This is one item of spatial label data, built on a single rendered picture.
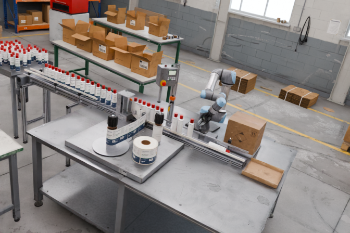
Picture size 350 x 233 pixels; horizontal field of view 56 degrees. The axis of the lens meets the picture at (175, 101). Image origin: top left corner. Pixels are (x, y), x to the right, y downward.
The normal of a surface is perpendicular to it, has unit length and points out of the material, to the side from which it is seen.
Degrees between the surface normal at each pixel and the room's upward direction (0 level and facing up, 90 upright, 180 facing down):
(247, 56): 90
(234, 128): 90
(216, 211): 0
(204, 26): 90
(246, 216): 0
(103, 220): 1
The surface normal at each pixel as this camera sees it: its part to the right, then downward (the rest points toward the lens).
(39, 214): 0.14, -0.90
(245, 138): -0.51, 0.29
